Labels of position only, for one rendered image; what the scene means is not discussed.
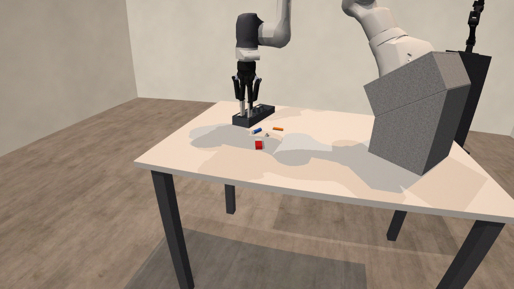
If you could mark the red and white eraser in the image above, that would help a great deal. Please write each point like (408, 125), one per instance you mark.
(258, 144)

